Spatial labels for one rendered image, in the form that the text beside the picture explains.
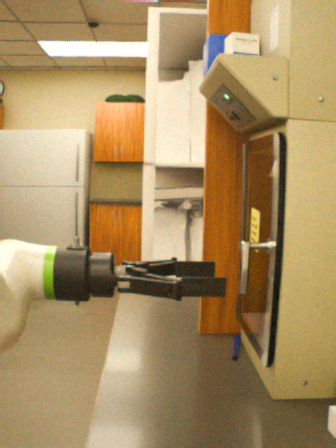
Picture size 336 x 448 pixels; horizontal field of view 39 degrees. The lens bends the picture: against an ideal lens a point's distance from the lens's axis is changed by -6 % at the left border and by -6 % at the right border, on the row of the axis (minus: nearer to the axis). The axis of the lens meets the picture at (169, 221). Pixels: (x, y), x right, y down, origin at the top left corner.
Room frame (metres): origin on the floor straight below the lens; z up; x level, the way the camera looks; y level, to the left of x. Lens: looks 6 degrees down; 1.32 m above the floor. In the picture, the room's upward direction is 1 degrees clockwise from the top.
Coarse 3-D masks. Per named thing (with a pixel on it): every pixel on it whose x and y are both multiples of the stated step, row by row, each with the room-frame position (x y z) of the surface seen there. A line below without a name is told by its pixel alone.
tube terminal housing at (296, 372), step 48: (288, 0) 0.78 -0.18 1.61; (288, 48) 0.77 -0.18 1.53; (288, 96) 0.77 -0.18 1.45; (288, 144) 0.77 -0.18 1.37; (288, 192) 0.77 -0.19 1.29; (288, 240) 0.77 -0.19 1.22; (288, 288) 0.77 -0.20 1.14; (240, 336) 1.08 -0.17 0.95; (288, 336) 0.77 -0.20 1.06; (288, 384) 0.77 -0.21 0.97
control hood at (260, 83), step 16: (224, 64) 0.77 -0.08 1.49; (240, 64) 0.77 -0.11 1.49; (256, 64) 0.77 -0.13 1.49; (272, 64) 0.77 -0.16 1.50; (288, 64) 0.77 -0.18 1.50; (208, 80) 0.93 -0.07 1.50; (224, 80) 0.84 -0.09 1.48; (240, 80) 0.77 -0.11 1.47; (256, 80) 0.77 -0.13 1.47; (272, 80) 0.77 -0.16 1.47; (288, 80) 0.77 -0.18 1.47; (208, 96) 1.04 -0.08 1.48; (240, 96) 0.83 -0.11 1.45; (256, 96) 0.77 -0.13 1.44; (272, 96) 0.77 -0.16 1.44; (256, 112) 0.83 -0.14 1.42; (272, 112) 0.77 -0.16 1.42; (240, 128) 1.03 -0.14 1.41; (256, 128) 0.96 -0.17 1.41
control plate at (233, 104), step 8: (224, 88) 0.87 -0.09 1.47; (216, 96) 0.98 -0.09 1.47; (224, 96) 0.92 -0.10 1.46; (232, 96) 0.87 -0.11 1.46; (216, 104) 1.04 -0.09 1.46; (224, 104) 0.97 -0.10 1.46; (232, 104) 0.92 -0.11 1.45; (240, 104) 0.87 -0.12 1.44; (224, 112) 1.03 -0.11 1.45; (248, 112) 0.87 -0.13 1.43; (240, 120) 0.97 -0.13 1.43; (248, 120) 0.91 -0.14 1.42
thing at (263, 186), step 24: (264, 144) 0.88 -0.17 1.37; (264, 168) 0.88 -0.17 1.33; (264, 192) 0.88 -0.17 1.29; (264, 216) 0.87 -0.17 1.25; (264, 240) 0.86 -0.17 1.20; (264, 264) 0.85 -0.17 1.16; (264, 288) 0.84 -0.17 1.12; (240, 312) 1.05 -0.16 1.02; (264, 312) 0.82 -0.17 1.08; (264, 336) 0.81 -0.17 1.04; (264, 360) 0.79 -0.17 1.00
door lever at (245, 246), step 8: (248, 240) 0.82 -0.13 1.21; (240, 248) 0.81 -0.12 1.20; (248, 248) 0.81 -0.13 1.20; (256, 248) 0.82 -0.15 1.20; (264, 248) 0.82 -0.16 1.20; (240, 256) 0.82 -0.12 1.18; (248, 256) 0.81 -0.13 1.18; (240, 264) 0.81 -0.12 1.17; (248, 264) 0.81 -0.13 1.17; (240, 272) 0.81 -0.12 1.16; (248, 272) 0.81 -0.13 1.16; (240, 280) 0.81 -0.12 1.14; (248, 280) 0.82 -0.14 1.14; (240, 288) 0.81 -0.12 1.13
